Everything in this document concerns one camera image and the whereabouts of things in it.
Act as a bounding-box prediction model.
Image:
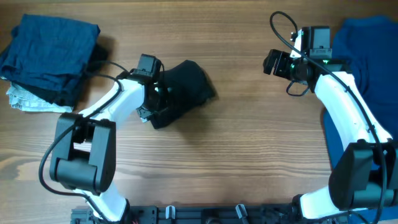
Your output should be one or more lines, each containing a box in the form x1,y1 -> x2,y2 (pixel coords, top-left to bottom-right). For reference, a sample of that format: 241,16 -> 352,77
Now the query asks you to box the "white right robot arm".
263,26 -> 397,221

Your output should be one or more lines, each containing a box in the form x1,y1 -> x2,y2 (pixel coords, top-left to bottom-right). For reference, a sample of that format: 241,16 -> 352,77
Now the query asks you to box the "folded light grey garment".
6,82 -> 73,113

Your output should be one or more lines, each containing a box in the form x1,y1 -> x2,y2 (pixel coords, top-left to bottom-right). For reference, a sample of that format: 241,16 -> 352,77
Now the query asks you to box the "black t-shirt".
150,60 -> 216,129

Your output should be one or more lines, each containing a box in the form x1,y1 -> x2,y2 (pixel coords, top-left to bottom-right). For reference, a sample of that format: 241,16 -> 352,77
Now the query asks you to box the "folded navy blue garment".
1,14 -> 100,92

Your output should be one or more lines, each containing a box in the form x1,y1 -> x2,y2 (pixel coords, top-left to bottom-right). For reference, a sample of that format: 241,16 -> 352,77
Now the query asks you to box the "folded black garment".
25,43 -> 109,108

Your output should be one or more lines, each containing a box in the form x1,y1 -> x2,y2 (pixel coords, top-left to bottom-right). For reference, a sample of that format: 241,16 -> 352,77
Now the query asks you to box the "blue t-shirt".
322,14 -> 398,223

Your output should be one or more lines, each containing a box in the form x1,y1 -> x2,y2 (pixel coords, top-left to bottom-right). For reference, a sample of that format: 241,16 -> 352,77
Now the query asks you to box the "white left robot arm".
45,54 -> 167,223

